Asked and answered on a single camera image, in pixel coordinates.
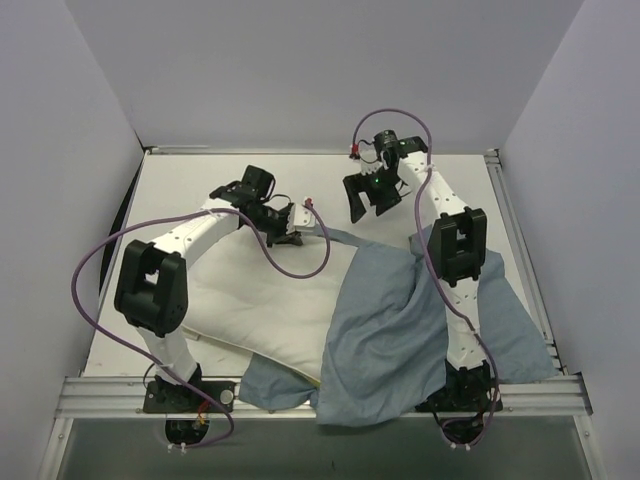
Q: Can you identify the white pillow with yellow edge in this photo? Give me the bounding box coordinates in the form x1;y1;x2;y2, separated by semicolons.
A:
183;229;357;384

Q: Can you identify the blue-grey fabric pillowcase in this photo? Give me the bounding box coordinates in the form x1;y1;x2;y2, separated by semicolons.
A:
239;229;558;427

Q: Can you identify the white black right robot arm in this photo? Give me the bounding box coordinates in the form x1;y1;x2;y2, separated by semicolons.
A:
343;130;494;409

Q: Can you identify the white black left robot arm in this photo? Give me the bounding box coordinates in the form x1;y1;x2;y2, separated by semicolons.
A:
114;165;315;411

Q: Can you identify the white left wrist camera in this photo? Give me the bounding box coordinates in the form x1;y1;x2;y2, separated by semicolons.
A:
287;203;317;234

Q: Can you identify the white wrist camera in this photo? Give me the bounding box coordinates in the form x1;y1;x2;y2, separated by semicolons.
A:
287;203;317;234
349;142;381;175

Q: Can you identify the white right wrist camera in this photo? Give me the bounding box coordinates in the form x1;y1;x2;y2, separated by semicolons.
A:
349;142;381;175

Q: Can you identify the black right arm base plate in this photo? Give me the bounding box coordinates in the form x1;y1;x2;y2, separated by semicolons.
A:
415;361;497;413

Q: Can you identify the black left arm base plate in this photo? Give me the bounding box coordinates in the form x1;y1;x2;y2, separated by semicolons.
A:
142;379;236;414

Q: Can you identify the aluminium front frame rail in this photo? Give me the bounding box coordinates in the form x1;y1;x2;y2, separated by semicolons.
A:
54;375;593;419

